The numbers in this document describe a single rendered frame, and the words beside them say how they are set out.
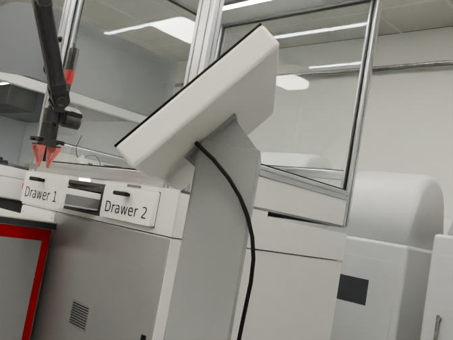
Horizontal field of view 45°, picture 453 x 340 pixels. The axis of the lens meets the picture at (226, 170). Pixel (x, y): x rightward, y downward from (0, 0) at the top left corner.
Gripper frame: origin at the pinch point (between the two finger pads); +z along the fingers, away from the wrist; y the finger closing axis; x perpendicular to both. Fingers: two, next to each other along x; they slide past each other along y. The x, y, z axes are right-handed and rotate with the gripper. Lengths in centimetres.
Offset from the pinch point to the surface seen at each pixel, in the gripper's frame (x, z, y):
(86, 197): -9.8, 9.0, 13.0
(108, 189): -16.7, 4.8, 16.8
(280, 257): -52, 20, 71
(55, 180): -5.6, 4.6, 2.6
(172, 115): -109, -8, -34
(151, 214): -42.7, 10.6, 16.5
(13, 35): 83, -61, 15
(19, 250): 14.2, 31.7, 4.0
